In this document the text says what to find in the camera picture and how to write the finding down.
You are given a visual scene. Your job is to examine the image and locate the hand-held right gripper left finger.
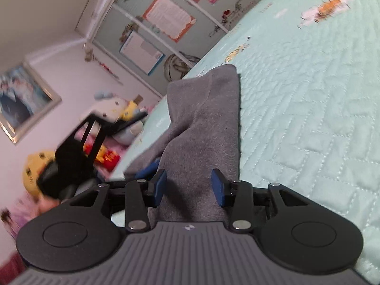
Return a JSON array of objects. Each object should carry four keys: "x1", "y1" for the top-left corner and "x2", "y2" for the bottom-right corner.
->
[{"x1": 70, "y1": 169, "x2": 167, "y2": 233}]

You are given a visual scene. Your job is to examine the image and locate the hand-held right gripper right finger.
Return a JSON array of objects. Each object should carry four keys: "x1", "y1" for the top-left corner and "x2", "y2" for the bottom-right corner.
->
[{"x1": 211, "y1": 169, "x2": 309, "y2": 233}]

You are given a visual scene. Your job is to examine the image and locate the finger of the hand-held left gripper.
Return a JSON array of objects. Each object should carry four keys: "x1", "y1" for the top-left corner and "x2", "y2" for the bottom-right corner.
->
[
  {"x1": 104, "y1": 112, "x2": 148, "y2": 138},
  {"x1": 135, "y1": 158, "x2": 162, "y2": 181}
]

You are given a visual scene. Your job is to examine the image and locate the grey knit sweater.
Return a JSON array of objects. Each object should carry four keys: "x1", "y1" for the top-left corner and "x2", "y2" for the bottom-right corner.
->
[{"x1": 123, "y1": 65, "x2": 242, "y2": 223}]

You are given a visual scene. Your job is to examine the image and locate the white cat plush toy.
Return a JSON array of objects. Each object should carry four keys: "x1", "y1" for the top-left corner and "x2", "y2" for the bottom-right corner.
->
[{"x1": 93, "y1": 90, "x2": 149, "y2": 146}]

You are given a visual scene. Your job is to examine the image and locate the red plush toy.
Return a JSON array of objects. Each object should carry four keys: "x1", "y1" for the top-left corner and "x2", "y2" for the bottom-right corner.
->
[{"x1": 83, "y1": 142, "x2": 121, "y2": 173}]

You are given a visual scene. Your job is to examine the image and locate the yellow plush toy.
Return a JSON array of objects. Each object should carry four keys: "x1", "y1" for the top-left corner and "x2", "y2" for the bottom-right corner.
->
[{"x1": 22, "y1": 151, "x2": 57, "y2": 198}]

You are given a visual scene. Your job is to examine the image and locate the blue-bordered poster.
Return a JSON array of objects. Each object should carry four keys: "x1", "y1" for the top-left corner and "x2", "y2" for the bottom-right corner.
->
[{"x1": 119, "y1": 31, "x2": 165, "y2": 75}]

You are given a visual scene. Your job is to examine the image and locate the white sliding-door wardrobe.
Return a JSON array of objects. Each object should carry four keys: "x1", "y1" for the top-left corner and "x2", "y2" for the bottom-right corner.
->
[{"x1": 76, "y1": 0, "x2": 268, "y2": 98}]

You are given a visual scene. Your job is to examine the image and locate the orange-bordered poster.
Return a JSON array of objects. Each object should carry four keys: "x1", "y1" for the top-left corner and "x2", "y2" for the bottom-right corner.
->
[{"x1": 142, "y1": 0, "x2": 197, "y2": 43}]

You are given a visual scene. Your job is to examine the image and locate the teal bee-print bedspread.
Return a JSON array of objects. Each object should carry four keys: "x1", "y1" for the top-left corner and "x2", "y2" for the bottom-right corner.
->
[{"x1": 110, "y1": 0, "x2": 380, "y2": 282}]

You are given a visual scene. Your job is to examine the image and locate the red cloth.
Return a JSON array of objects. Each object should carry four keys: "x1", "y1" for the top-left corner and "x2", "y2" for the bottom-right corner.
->
[{"x1": 0, "y1": 252, "x2": 26, "y2": 285}]

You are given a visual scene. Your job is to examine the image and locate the red wall hanging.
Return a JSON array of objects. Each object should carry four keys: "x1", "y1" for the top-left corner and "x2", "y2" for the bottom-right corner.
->
[{"x1": 84, "y1": 43, "x2": 124, "y2": 85}]

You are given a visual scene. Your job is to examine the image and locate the coiled grey hose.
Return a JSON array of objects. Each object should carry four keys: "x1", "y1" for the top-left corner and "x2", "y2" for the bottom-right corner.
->
[{"x1": 163, "y1": 52, "x2": 201, "y2": 82}]

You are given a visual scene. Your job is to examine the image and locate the framed wall picture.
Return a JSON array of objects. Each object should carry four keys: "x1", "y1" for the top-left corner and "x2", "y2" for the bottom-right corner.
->
[{"x1": 0, "y1": 62, "x2": 62, "y2": 144}]

